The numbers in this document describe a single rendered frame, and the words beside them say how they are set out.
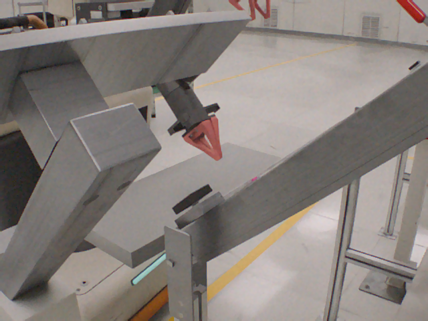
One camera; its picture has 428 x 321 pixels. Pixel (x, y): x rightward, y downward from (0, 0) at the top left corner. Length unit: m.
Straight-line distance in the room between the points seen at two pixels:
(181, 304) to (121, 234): 0.28
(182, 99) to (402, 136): 0.49
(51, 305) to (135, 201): 0.67
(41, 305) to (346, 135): 0.34
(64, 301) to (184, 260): 0.27
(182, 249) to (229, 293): 1.08
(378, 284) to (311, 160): 1.35
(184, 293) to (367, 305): 1.13
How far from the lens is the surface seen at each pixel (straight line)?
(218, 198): 0.61
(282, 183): 0.53
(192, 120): 0.81
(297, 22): 10.29
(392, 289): 1.81
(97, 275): 1.35
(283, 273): 1.81
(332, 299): 1.54
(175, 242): 0.63
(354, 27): 9.78
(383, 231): 2.17
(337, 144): 0.49
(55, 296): 0.40
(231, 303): 1.65
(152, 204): 1.02
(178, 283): 0.66
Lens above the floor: 1.08
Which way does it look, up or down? 22 degrees down
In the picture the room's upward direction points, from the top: straight up
